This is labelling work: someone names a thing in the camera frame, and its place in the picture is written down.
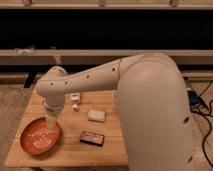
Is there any blue power box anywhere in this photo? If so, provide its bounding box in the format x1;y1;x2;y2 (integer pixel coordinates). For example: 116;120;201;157
187;90;200;108

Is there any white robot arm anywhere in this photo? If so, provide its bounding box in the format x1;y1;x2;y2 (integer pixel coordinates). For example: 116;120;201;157
36;52;194;171

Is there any wooden table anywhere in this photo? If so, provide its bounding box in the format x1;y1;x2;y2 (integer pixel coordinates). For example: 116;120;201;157
5;91;128;167

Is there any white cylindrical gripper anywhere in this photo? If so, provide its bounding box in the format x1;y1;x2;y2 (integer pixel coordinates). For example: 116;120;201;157
43;103;64;129

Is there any long grey wall rail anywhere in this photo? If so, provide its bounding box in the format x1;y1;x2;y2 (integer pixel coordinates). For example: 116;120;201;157
0;49;213;65

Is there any white rectangular eraser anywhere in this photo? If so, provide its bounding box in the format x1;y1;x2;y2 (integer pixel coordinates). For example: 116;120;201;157
88;109;106;122

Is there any small white bottle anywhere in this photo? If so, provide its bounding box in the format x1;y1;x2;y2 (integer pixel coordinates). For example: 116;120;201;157
71;93;80;111

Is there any orange round plate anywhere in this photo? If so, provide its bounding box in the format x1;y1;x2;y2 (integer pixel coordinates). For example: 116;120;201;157
20;117;61;155

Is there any dark brown rectangular block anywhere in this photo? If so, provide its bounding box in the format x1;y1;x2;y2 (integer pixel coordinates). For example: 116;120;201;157
80;131;105;146

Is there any black cable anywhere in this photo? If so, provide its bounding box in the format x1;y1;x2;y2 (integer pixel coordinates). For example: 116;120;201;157
190;79;213;168

